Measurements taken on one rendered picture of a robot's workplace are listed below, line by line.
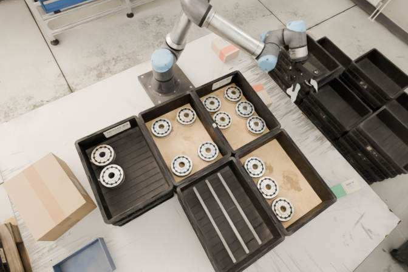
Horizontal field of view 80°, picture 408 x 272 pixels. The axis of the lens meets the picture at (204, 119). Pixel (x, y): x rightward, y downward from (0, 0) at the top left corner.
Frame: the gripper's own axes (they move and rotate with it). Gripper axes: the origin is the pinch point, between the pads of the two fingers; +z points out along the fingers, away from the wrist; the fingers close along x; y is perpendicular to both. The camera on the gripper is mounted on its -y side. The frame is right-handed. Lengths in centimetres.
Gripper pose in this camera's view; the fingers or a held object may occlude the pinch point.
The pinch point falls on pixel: (305, 98)
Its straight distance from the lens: 126.4
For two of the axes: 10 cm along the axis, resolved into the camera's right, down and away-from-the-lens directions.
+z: 2.4, 9.0, 3.7
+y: -3.8, -2.7, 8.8
